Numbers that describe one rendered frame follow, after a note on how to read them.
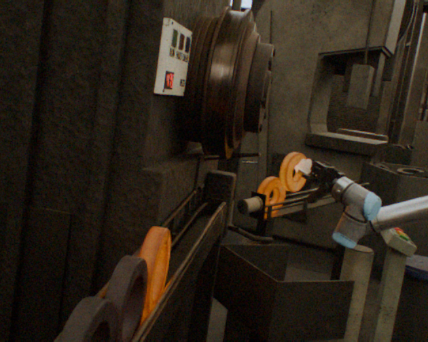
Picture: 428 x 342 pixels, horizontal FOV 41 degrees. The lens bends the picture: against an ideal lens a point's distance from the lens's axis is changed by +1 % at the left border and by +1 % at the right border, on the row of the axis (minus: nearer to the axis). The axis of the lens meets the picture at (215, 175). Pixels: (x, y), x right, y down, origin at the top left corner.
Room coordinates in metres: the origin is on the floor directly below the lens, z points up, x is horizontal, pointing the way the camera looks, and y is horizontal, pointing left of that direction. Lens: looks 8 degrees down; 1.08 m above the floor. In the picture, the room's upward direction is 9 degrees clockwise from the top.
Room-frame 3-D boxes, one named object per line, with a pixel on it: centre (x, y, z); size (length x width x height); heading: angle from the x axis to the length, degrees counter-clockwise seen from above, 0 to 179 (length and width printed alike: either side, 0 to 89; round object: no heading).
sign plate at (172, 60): (1.54, 0.15, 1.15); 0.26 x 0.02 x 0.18; 172
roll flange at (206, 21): (1.88, 0.08, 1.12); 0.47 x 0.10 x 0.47; 172
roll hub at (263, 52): (1.85, -0.10, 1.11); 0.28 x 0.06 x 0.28; 172
